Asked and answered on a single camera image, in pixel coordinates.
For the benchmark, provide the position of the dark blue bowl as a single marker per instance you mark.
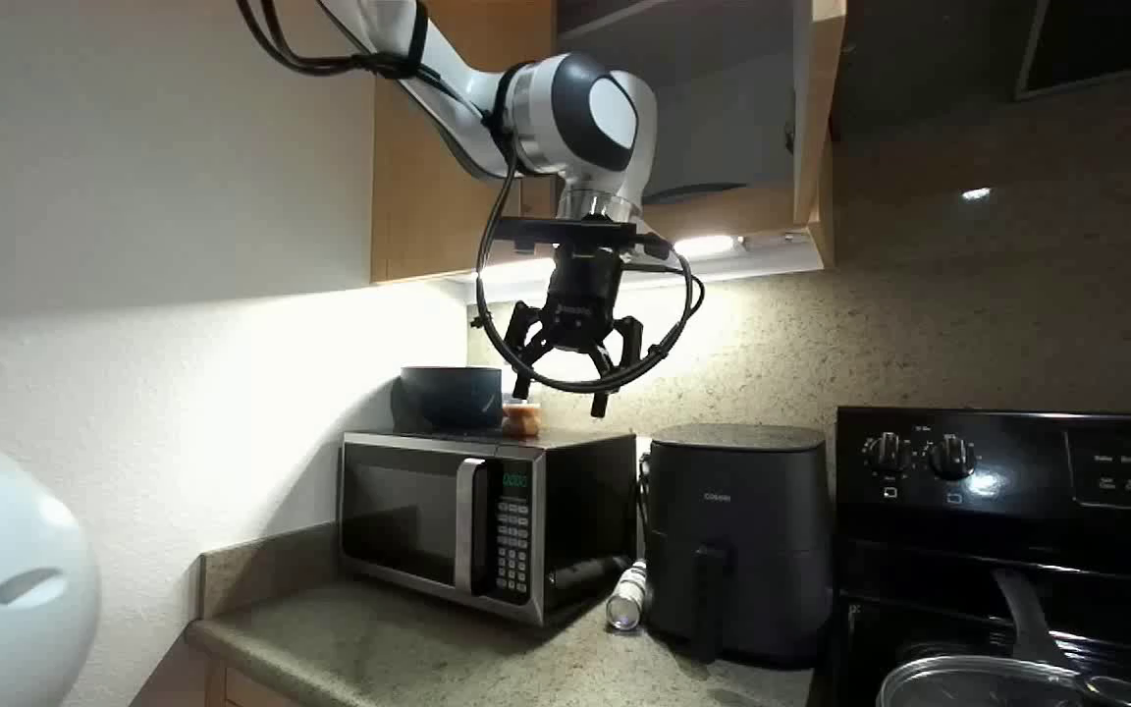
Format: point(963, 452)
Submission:
point(450, 397)

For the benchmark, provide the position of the black air fryer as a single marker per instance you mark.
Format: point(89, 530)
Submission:
point(741, 544)

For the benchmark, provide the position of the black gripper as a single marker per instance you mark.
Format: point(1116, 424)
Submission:
point(577, 301)

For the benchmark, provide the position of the clear plastic bottle lying down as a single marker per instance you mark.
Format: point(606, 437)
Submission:
point(629, 598)

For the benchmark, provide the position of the glass jar with brown contents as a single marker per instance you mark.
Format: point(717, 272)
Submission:
point(518, 417)

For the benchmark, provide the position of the under-cabinet light strip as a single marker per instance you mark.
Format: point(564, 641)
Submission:
point(708, 252)

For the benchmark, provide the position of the wooden upper cabinet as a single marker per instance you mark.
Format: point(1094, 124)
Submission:
point(687, 120)

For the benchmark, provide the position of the stainless black microwave oven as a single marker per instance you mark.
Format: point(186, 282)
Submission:
point(515, 530)

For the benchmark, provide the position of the pan with glass lid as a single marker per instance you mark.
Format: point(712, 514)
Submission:
point(1034, 675)

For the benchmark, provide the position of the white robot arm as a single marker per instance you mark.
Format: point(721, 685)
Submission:
point(569, 151)

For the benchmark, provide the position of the black kitchen stove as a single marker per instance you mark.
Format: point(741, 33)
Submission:
point(942, 510)

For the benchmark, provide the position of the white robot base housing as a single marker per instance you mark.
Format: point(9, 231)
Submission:
point(48, 590)

